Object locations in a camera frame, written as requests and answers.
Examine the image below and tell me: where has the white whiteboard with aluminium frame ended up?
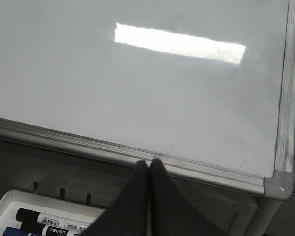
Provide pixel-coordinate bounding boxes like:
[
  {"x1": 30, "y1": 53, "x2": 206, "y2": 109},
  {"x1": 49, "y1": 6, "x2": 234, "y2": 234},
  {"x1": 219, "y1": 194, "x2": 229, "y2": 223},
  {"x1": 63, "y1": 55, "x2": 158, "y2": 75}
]
[{"x1": 0, "y1": 0, "x2": 295, "y2": 200}]

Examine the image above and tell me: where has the black barrel deli marker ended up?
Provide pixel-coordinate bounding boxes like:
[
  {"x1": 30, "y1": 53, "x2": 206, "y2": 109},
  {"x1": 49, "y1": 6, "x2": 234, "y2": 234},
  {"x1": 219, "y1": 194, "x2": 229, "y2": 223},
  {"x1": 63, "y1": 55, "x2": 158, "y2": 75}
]
[{"x1": 20, "y1": 222, "x2": 82, "y2": 236}]

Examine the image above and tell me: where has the blue cap whiteboard marker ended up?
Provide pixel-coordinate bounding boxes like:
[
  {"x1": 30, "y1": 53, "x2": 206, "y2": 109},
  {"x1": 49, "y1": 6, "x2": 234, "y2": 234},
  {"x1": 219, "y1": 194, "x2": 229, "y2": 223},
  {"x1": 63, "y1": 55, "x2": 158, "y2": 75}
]
[{"x1": 2, "y1": 227, "x2": 41, "y2": 236}]

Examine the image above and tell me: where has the black cap whiteboard marker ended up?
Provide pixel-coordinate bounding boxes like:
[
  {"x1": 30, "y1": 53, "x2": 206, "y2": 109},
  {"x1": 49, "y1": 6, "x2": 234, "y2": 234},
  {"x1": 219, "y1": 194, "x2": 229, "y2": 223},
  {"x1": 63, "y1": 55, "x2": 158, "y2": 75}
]
[{"x1": 15, "y1": 208, "x2": 91, "y2": 231}]

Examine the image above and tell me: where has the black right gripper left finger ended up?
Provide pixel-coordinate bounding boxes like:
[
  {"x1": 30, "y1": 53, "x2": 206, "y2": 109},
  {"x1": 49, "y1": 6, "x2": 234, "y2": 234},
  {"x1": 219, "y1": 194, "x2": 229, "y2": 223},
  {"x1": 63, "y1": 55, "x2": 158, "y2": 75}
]
[{"x1": 82, "y1": 161, "x2": 149, "y2": 236}]

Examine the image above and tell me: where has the white plastic marker tray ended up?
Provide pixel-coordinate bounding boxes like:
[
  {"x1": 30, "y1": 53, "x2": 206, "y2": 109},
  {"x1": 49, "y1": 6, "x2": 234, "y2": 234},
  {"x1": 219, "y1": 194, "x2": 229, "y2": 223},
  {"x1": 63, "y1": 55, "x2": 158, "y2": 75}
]
[{"x1": 0, "y1": 190, "x2": 104, "y2": 236}]

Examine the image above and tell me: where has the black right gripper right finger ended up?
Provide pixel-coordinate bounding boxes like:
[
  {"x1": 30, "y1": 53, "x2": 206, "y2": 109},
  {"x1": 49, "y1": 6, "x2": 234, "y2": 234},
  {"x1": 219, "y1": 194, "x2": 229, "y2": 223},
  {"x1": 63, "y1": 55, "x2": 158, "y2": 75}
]
[{"x1": 149, "y1": 159, "x2": 227, "y2": 236}]

